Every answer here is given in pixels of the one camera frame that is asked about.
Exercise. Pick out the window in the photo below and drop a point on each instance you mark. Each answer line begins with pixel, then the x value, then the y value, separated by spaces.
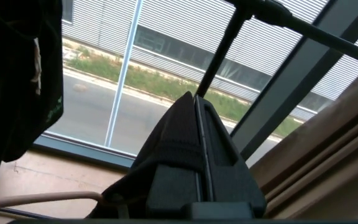
pixel 166 37

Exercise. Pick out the black clothes rack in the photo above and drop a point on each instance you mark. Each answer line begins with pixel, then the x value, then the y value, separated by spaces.
pixel 322 37

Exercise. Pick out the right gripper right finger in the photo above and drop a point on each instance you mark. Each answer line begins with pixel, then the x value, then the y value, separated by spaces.
pixel 232 186

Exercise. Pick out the brown curtain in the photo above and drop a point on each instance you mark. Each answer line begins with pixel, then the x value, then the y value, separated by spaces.
pixel 322 140

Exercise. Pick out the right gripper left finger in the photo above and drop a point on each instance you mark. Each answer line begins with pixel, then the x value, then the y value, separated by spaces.
pixel 172 189

